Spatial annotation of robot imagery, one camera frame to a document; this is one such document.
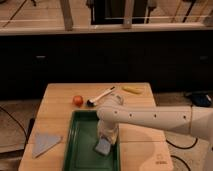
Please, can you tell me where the black floor cable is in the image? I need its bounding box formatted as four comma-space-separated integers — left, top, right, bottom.
0, 105, 29, 152
165, 133, 200, 171

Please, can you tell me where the yellow banana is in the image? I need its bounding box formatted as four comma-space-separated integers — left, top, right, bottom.
122, 86, 142, 94

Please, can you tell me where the dark blue floor object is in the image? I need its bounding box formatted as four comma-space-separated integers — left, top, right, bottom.
185, 92, 212, 107

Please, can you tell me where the black floor cable right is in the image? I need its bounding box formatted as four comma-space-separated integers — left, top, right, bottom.
165, 133, 200, 171

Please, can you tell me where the red tomato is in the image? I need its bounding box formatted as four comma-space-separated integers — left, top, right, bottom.
72, 95, 84, 107

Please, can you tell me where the grey triangular cloth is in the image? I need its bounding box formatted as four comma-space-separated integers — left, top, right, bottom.
32, 133, 62, 158

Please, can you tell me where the white-handled black brush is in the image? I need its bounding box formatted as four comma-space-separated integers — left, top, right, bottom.
86, 86, 115, 107

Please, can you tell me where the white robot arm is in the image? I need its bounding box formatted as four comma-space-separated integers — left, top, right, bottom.
97, 94, 213, 144

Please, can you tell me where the black floor cable left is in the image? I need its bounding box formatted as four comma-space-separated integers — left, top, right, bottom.
0, 105, 29, 152

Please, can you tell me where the grey-blue sponge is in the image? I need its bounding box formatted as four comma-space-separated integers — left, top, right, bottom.
94, 138, 111, 156

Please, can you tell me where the green plastic tray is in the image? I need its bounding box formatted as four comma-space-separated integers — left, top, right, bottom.
62, 111, 120, 171

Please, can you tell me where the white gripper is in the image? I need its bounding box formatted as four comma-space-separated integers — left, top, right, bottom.
97, 120, 119, 144

